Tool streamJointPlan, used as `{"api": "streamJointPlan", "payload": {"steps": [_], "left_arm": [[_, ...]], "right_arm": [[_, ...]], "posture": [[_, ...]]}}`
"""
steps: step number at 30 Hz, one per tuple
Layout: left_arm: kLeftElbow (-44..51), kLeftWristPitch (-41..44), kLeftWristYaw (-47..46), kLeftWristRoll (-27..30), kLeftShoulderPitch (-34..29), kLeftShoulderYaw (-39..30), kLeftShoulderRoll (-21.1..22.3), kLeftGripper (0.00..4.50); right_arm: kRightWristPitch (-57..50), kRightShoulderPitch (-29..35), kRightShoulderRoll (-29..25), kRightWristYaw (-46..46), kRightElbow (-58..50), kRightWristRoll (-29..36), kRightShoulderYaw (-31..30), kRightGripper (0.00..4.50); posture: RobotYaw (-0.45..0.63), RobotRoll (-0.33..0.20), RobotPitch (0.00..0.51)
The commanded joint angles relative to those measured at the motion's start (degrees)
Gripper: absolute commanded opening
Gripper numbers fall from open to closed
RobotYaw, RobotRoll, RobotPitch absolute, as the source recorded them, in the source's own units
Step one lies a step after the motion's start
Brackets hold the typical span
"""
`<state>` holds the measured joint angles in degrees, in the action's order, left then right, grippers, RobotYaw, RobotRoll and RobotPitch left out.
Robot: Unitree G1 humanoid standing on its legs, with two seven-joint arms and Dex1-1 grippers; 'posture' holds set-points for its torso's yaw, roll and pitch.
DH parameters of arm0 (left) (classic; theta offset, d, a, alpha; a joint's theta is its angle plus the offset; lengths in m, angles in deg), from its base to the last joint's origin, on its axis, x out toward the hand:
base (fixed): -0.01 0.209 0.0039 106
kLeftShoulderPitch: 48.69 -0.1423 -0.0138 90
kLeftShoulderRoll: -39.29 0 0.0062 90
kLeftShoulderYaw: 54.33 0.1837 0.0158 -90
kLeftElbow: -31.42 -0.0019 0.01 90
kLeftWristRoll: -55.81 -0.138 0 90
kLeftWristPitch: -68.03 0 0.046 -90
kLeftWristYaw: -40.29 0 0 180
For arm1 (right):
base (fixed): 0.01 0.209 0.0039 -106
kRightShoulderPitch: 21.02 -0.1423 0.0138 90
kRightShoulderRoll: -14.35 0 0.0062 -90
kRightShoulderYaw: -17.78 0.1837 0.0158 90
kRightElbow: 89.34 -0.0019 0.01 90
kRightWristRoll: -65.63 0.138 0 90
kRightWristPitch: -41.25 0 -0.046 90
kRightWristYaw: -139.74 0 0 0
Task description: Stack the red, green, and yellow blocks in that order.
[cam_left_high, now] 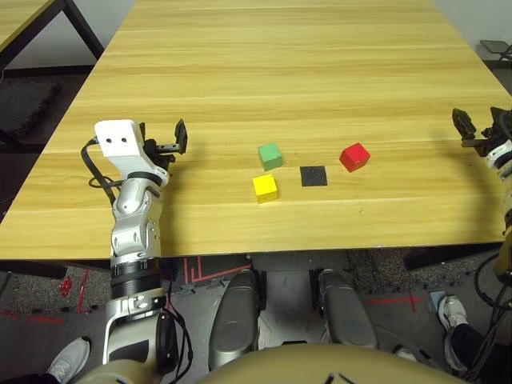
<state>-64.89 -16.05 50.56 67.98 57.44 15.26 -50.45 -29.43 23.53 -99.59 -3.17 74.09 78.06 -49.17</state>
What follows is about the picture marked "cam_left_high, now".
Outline wooden side table black frame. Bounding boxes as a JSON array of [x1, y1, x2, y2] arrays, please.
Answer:
[[0, 0, 106, 72]]

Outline black floor mat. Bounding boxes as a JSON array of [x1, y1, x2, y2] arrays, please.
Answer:
[[0, 77, 64, 138]]

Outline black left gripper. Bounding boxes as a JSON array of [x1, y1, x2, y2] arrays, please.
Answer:
[[138, 118, 190, 173]]

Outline black stand with tray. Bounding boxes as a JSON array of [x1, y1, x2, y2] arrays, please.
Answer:
[[478, 38, 512, 64]]

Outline small blue grey box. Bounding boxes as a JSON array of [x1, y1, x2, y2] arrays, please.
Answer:
[[429, 290, 448, 314]]

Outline bystander dark trouser leg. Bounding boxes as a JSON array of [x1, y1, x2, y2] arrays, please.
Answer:
[[450, 322, 486, 372]]

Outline grey robot left foot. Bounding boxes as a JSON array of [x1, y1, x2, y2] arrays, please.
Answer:
[[207, 269, 262, 372]]

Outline red tape cross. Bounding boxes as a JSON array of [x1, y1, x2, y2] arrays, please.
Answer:
[[366, 290, 426, 314]]

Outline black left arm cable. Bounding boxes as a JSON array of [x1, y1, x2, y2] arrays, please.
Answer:
[[80, 135, 126, 206]]

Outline red tape lines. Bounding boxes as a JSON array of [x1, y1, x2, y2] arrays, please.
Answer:
[[182, 256, 254, 284]]

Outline black square pad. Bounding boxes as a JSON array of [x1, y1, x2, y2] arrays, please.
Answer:
[[299, 165, 329, 188]]

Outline grey robot right foot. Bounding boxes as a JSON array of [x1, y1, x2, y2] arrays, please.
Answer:
[[317, 268, 379, 350]]

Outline green wooden block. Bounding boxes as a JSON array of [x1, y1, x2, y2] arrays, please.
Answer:
[[257, 142, 284, 172]]

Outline bystander white grey sneaker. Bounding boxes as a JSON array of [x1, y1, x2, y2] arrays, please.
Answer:
[[45, 336, 91, 384]]

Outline red wooden block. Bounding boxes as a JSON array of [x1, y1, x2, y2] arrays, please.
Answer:
[[338, 142, 372, 174]]

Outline yellow wooden block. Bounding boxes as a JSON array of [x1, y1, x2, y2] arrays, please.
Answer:
[[251, 174, 279, 205]]

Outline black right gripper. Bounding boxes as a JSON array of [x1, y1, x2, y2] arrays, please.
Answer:
[[451, 106, 512, 158]]

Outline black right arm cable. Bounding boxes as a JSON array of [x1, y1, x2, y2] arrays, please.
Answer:
[[467, 251, 512, 384]]

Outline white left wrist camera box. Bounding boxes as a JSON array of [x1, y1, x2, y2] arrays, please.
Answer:
[[94, 118, 170, 187]]

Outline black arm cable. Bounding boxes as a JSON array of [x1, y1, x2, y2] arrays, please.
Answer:
[[80, 135, 126, 206], [467, 251, 512, 384]]

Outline grey robot foot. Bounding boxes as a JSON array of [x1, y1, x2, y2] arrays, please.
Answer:
[[207, 269, 262, 372], [317, 268, 379, 350]]

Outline tan robot torso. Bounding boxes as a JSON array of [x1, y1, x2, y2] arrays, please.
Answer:
[[198, 342, 471, 384]]

